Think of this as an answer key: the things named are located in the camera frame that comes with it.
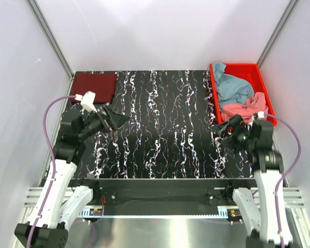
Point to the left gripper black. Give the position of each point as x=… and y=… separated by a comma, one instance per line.
x=110, y=122

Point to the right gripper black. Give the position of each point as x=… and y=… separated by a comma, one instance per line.
x=237, y=123

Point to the blue-grey t-shirt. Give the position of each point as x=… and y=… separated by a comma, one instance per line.
x=230, y=89

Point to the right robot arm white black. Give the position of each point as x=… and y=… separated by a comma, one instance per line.
x=266, y=221

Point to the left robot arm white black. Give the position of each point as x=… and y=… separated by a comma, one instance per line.
x=52, y=216

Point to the folded dark red t-shirt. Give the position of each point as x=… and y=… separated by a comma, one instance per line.
x=103, y=85

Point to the pink t-shirt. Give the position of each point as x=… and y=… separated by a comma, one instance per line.
x=254, y=104

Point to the red plastic bin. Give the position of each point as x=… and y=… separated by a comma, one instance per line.
x=249, y=72

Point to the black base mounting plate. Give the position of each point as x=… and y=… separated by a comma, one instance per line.
x=121, y=191

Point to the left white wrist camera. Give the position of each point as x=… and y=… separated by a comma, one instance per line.
x=87, y=101

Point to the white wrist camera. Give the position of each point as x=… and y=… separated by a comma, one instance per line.
x=261, y=115
x=87, y=101

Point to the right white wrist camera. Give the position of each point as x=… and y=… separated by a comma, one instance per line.
x=261, y=115

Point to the left aluminium corner post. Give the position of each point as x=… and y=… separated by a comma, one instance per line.
x=34, y=7

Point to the aluminium corner post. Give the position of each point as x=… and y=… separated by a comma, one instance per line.
x=34, y=7
x=287, y=13

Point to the right aluminium corner post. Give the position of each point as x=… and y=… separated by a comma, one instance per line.
x=287, y=13

